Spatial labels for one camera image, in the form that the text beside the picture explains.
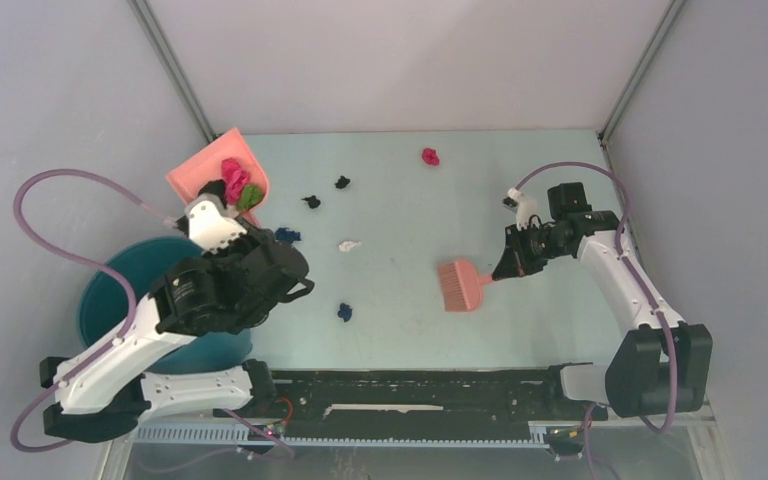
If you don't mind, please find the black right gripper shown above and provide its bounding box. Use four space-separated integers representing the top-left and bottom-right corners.
494 221 569 280

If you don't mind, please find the pink hand brush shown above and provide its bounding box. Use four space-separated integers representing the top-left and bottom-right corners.
436 259 494 313

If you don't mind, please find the pink dustpan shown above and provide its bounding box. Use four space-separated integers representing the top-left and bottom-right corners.
165 128 270 226

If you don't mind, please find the green paper scrap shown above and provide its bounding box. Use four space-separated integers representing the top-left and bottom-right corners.
236 183 266 212

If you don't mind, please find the black paper scrap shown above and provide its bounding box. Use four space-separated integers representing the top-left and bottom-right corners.
198 179 226 200
302 195 321 209
334 176 351 190

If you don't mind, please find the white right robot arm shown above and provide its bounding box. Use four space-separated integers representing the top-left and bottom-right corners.
491 182 713 418

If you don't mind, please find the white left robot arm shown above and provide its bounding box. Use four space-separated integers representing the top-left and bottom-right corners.
40 228 314 443

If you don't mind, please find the dark blue paper scrap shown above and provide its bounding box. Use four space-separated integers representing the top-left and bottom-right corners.
274 227 302 244

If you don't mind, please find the dark blue scrap near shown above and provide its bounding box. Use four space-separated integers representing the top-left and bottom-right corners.
337 303 353 323

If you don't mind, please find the white paper scrap left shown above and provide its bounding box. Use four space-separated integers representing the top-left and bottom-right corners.
338 240 362 253

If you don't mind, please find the magenta paper scrap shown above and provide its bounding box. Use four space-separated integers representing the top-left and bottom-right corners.
421 148 440 166

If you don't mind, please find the teal plastic bucket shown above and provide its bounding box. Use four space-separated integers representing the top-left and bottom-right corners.
77 237 253 374

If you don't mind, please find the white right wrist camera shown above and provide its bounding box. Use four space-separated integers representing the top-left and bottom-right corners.
503 188 538 230

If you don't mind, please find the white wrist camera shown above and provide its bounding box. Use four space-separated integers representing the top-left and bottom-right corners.
184 194 248 252
503 188 538 230

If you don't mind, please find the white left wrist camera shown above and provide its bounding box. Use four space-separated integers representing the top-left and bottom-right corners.
184 194 248 252

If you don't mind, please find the aluminium corner post right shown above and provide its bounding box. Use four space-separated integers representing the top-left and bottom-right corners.
598 0 689 148

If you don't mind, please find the aluminium corner post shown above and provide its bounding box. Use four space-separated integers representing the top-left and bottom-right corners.
598 0 689 148
126 0 220 144

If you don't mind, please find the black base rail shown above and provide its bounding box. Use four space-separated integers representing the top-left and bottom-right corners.
236 366 587 443

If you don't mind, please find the white cable duct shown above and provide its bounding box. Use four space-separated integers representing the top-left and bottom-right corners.
130 423 551 450

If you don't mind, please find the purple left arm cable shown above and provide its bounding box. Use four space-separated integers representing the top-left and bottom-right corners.
10 168 180 454

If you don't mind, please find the aluminium corner post left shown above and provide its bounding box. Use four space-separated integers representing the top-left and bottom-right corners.
126 0 220 144

